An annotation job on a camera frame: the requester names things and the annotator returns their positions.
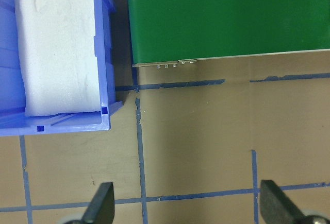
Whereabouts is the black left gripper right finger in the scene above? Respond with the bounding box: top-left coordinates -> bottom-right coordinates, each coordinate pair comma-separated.
259,180 -> 306,224

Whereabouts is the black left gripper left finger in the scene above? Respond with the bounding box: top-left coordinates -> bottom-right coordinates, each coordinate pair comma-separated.
81,182 -> 115,224

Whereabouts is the blue plastic bin left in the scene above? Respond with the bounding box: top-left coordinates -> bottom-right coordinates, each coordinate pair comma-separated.
1,0 -> 122,136

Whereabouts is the white foam pad left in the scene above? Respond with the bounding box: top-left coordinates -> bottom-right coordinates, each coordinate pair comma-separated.
15,0 -> 101,116

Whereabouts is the green conveyor belt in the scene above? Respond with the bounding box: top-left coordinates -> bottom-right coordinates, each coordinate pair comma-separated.
128,0 -> 329,67

